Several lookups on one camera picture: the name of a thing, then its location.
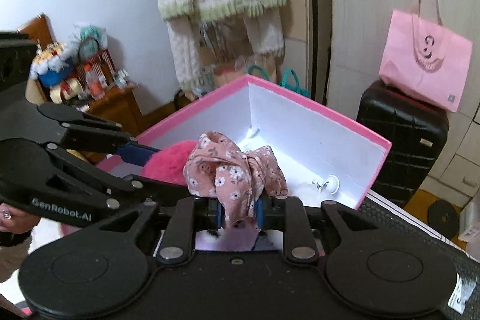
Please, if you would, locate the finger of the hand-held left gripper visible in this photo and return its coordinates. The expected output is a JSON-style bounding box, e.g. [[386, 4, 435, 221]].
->
[[37, 102, 162, 167], [45, 142, 195, 211]]

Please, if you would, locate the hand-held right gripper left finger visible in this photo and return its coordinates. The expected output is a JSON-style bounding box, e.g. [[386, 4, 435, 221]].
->
[[99, 196, 223, 267]]

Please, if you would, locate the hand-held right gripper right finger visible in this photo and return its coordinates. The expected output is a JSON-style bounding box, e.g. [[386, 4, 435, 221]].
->
[[253, 193, 376, 264]]

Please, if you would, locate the pink floral scrunchie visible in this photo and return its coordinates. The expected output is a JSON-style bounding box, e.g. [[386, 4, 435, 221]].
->
[[184, 131, 289, 231]]

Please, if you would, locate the pink fluffy pom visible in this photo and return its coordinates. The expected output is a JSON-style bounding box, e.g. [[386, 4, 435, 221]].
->
[[140, 140, 199, 187]]

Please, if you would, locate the pink cardboard box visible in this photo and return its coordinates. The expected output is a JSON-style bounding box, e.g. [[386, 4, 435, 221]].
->
[[95, 74, 392, 212]]

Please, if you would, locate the person's left hand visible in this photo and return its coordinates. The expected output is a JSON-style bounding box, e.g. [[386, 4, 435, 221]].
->
[[0, 202, 40, 234]]

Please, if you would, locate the purple cloth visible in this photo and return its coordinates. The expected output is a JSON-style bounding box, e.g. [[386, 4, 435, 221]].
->
[[195, 224, 263, 253]]

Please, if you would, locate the wooden cabinet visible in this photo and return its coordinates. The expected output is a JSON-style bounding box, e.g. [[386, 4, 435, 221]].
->
[[17, 13, 145, 135]]

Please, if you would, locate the orange label bottle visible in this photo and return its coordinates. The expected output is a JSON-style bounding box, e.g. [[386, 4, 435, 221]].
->
[[85, 64, 106, 99]]

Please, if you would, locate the red striped box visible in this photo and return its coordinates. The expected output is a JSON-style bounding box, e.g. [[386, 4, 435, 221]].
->
[[75, 48, 118, 89]]

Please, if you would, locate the teal wrapped bouquet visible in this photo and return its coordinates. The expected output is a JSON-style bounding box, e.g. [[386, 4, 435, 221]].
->
[[73, 22, 110, 59]]

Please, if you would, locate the beige fuzzy garment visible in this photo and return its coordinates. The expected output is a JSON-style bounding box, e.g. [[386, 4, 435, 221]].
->
[[166, 10, 286, 96]]

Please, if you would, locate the teal bag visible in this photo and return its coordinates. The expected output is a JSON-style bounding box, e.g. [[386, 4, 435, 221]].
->
[[281, 69, 312, 99], [245, 65, 279, 85]]

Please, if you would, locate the black suitcase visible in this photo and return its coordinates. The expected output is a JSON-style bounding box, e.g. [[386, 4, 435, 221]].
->
[[355, 79, 449, 208]]

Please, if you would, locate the black weight plate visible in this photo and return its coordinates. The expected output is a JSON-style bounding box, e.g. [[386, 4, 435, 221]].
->
[[427, 199, 460, 235]]

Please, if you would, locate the pink tote bag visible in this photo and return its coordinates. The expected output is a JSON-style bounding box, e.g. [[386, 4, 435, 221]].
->
[[379, 0, 473, 113]]

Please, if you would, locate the beige wardrobe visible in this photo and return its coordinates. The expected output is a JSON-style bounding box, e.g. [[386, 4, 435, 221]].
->
[[327, 0, 480, 202]]

